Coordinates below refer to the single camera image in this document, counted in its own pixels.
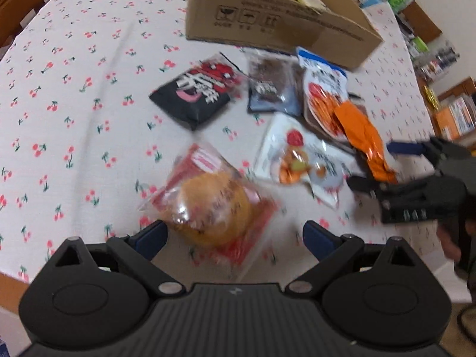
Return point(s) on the clear dark jerky packet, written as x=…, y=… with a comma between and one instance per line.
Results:
x=269, y=81

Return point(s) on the gold foil ornament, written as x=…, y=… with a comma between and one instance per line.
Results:
x=431, y=96

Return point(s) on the green box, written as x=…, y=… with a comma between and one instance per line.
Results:
x=398, y=0

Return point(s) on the brown cardboard box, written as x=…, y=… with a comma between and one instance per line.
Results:
x=260, y=18

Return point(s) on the orange box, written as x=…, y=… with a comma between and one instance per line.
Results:
x=450, y=119

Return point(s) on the light blue box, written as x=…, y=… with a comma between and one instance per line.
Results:
x=371, y=0

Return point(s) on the bun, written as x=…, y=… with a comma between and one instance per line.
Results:
x=212, y=208

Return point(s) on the person's right hand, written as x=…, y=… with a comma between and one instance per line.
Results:
x=448, y=243

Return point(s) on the cherry print tablecloth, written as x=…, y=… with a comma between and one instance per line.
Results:
x=74, y=119

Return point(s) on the wooden shelf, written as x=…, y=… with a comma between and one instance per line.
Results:
x=424, y=22

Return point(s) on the white fruit print packet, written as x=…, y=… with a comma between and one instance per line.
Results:
x=297, y=156

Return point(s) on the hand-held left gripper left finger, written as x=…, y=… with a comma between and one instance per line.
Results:
x=150, y=238

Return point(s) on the orange foil snack packet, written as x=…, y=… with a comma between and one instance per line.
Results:
x=362, y=137

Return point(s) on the blue white snack packet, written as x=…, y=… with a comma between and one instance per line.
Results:
x=323, y=85

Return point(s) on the black red snack packet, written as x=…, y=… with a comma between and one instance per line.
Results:
x=197, y=93

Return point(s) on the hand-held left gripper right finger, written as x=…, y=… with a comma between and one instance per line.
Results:
x=319, y=240

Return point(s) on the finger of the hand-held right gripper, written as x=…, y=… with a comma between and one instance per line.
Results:
x=368, y=185
x=405, y=148

